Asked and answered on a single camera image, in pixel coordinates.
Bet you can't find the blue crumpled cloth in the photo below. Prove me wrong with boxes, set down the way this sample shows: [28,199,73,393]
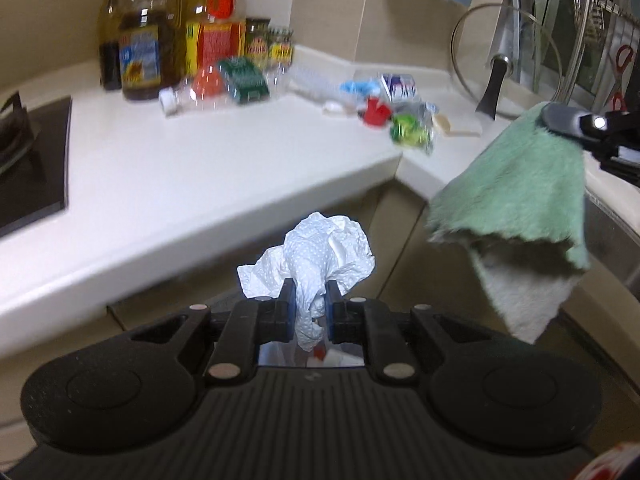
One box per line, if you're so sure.
[340,79,382,100]

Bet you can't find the green microfiber cloth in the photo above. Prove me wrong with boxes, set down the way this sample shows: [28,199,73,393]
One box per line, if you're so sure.
[425,102,591,345]

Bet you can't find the steel sink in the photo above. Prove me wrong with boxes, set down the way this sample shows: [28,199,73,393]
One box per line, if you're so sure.
[582,192,640,306]

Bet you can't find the red white patterned cloth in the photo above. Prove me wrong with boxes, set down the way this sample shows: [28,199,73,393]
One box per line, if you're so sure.
[575,442,640,480]

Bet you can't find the blue label oil bottle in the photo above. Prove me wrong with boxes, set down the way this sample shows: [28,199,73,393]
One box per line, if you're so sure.
[116,0,182,102]

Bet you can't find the translucent plastic bin liner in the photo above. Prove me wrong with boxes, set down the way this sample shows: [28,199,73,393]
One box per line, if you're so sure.
[257,342,366,367]

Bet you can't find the white paper towel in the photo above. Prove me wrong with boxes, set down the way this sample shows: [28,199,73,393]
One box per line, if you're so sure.
[237,212,376,353]

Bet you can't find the red handle oil bottle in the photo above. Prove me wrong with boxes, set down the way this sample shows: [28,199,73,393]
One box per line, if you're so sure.
[184,0,248,78]

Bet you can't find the clear plastic wrapper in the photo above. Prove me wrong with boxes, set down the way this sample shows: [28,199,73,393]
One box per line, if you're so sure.
[285,62,343,105]

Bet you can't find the black pan support grate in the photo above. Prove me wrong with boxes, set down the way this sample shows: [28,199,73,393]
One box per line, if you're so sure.
[0,91,48,181]

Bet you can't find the red plastic cap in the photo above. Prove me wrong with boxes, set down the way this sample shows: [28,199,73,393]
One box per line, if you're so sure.
[360,97,394,127]

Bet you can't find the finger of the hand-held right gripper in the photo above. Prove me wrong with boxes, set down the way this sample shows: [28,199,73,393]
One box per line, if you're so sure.
[539,102,586,137]

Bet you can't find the glass jar with green lid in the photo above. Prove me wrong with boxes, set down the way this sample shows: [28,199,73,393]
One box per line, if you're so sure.
[268,25,295,66]
[245,16,272,70]

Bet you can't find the white blue milk carton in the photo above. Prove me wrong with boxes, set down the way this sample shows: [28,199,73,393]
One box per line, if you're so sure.
[379,73,417,104]

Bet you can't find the black gas hob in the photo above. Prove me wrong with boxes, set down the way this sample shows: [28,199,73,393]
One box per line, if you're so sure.
[0,92,73,238]

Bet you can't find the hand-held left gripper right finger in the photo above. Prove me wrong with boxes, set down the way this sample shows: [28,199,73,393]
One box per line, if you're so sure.
[325,280,496,385]

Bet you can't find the green yellow snack wrapper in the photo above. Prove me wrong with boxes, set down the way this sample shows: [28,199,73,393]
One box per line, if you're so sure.
[389,112,435,155]

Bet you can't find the slim yellow cap sauce bottle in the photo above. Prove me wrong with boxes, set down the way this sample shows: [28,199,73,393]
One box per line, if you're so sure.
[96,0,124,92]

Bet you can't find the green label clear plastic bottle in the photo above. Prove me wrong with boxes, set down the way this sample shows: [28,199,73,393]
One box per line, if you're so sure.
[159,57,271,117]

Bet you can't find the glass pot lid black handle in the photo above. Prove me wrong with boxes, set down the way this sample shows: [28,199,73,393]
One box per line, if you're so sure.
[450,2,564,122]

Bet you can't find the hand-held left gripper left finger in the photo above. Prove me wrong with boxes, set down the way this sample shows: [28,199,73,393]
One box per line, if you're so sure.
[125,278,296,386]

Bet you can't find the red handle scissors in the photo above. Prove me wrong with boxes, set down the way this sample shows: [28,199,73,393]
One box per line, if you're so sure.
[606,44,632,112]

